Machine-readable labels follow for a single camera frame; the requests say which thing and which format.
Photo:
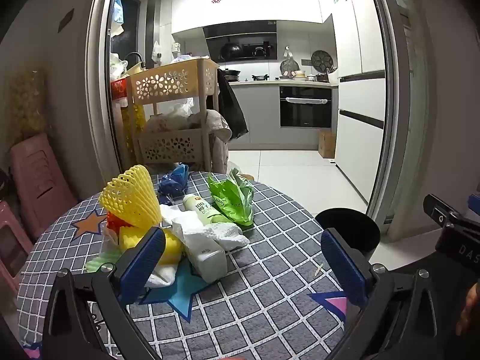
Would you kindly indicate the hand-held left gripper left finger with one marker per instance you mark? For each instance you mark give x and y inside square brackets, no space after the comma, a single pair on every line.
[144,266]

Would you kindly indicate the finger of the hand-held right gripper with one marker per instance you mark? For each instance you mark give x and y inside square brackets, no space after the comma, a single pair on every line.
[438,212]
[474,203]

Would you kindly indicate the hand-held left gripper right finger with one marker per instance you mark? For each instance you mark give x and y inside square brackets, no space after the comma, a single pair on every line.
[345,270]

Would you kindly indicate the yellow ridged sponge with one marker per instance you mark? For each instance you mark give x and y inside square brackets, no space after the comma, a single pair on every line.
[173,245]

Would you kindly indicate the black trash bin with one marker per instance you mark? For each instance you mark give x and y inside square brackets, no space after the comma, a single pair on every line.
[348,227]

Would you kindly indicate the white bottle green cap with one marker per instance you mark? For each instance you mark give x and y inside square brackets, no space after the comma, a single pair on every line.
[210,260]

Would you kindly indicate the blue plastic bag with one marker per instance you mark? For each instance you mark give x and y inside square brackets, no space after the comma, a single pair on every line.
[173,182]

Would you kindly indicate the person's right hand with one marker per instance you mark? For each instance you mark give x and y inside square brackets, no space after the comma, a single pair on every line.
[470,307]

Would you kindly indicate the small wooden stick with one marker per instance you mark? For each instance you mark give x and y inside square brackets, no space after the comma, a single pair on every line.
[318,270]

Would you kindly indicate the pale green foam net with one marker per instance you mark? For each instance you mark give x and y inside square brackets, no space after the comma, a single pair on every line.
[101,263]

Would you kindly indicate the red packet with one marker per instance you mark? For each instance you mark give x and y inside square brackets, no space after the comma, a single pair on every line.
[115,222]

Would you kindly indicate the yellow foam fruit net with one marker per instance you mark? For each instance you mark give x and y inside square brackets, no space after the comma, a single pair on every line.
[129,198]

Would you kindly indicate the white paper towel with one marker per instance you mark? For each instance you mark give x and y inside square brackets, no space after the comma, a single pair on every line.
[210,234]

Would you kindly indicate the small white drink bottle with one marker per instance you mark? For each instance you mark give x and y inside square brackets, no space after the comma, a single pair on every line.
[195,206]

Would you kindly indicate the grey checked tablecloth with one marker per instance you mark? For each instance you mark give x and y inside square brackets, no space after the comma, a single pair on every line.
[255,288]

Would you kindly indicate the white refrigerator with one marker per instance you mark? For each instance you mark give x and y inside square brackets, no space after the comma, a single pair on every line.
[360,138]

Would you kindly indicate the green plastic bag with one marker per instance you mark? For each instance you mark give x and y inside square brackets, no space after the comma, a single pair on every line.
[232,202]

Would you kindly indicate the cardboard box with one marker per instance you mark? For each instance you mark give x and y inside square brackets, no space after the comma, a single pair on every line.
[327,143]

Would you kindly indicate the pink plastic stool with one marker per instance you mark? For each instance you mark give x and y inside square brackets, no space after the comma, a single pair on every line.
[11,247]
[39,180]

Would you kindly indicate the floral pink cloth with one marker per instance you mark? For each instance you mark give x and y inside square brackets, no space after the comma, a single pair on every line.
[219,135]

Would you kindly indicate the white plastic bags in cart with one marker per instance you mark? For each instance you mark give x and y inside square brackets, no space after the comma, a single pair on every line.
[172,116]

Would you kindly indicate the built-in black oven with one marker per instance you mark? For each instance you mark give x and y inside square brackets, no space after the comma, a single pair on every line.
[305,107]

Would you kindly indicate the black plastic bag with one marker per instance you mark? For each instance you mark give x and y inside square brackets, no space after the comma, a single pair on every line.
[232,108]

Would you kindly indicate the beige perforated storage cart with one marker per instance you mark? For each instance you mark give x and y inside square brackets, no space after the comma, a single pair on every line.
[165,82]

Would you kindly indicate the round metal tray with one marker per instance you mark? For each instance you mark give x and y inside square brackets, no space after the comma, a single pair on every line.
[321,61]

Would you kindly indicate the kitchen faucet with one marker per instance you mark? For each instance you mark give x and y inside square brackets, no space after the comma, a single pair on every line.
[134,57]

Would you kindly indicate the gas stove burner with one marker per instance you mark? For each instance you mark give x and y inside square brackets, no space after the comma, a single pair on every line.
[260,78]

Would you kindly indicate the black wok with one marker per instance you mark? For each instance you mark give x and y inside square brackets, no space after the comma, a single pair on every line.
[230,73]

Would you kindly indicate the black range hood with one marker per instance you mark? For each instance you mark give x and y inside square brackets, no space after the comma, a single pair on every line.
[243,41]

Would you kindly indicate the grey sliding door frame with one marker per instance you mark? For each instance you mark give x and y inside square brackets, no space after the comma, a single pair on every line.
[397,120]

